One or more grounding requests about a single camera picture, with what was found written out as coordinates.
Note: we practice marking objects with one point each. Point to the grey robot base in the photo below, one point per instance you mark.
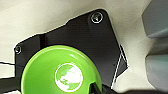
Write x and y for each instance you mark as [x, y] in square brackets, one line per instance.
[83, 36]

